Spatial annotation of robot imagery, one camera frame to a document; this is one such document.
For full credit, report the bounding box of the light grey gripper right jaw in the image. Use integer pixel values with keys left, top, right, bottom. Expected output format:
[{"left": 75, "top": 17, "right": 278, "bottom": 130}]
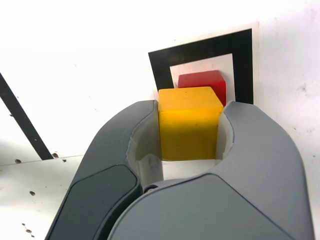
[{"left": 104, "top": 100, "right": 316, "bottom": 240}]

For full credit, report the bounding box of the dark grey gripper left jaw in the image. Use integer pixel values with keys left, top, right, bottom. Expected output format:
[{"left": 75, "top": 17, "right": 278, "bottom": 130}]
[{"left": 45, "top": 99, "right": 165, "bottom": 240}]

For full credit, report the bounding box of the yellow cube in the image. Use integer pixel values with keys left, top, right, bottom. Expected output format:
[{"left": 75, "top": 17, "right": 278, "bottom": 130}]
[{"left": 157, "top": 86, "right": 224, "bottom": 162}]

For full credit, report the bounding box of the red cube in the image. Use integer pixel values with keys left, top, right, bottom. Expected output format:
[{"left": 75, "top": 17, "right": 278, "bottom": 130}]
[{"left": 177, "top": 70, "right": 227, "bottom": 107}]

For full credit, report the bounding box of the black tape square outline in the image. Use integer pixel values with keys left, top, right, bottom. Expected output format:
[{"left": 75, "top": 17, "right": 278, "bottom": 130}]
[{"left": 147, "top": 28, "right": 255, "bottom": 105}]

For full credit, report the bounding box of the black tape strip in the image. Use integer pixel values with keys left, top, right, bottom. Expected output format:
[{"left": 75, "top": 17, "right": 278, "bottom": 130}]
[{"left": 0, "top": 72, "right": 55, "bottom": 161}]

